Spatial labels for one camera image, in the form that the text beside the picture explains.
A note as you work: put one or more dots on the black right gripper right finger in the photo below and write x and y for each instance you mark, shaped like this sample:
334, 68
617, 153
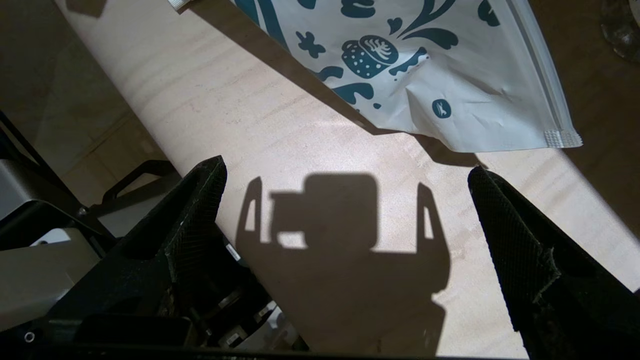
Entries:
575, 300

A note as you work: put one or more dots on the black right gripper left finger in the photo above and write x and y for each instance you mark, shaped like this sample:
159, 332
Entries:
165, 250

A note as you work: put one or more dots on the blue horse print pouch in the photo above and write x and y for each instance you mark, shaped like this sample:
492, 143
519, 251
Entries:
475, 90

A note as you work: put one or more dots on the small white toothpaste tube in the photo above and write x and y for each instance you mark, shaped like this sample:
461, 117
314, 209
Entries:
177, 4

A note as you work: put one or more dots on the robot base chassis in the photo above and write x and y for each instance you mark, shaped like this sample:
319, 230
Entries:
40, 270

